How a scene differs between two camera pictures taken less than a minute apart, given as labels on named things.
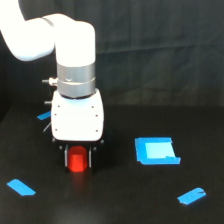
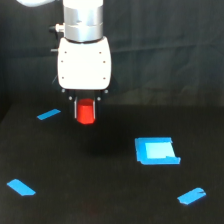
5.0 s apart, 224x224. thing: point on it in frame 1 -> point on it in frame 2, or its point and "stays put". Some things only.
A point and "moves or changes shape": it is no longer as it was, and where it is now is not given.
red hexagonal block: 77,158 moves or changes shape
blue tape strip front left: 20,187 stays put
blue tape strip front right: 191,196 stays put
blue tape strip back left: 44,115 stays put
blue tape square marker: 156,151 stays put
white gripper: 77,120 -> 84,69
